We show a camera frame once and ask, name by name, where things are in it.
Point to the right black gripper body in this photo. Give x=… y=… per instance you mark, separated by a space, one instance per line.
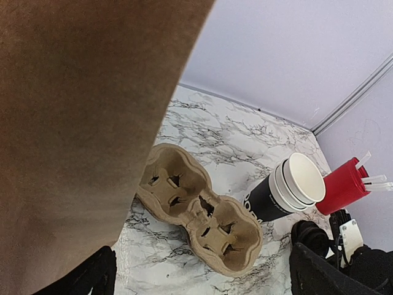
x=372 y=268

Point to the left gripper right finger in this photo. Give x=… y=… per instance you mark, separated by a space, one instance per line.
x=311 y=274

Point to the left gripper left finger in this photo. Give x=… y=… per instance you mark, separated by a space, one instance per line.
x=96 y=275

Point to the stack of black lids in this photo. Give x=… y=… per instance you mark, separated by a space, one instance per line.
x=312 y=236

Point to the red cylindrical holder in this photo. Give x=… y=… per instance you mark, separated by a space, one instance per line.
x=344 y=186

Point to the stack of paper cups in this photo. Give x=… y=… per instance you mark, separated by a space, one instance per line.
x=295 y=185

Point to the white wrapped straw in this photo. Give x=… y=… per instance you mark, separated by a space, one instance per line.
x=363 y=160

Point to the cardboard cup carrier tray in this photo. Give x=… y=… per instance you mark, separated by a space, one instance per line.
x=177 y=190

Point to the brown paper bag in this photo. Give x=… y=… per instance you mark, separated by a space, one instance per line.
x=84 y=88

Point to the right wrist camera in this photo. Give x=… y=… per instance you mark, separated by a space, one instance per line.
x=347 y=238

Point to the right aluminium frame post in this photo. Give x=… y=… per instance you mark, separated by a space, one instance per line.
x=355 y=97

